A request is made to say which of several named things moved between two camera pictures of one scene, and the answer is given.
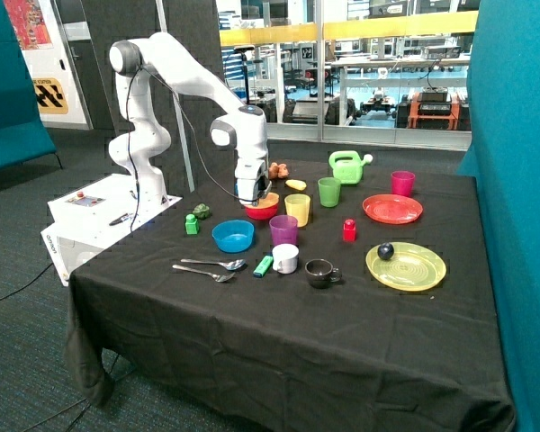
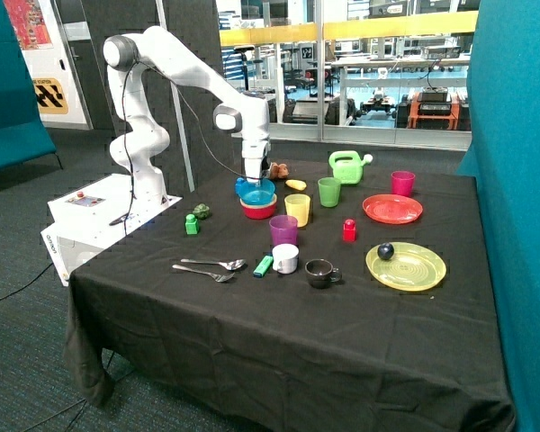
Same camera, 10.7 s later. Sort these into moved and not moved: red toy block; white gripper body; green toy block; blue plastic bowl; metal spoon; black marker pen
Moved: blue plastic bowl; white gripper body
Not moved: red toy block; metal spoon; green toy block; black marker pen
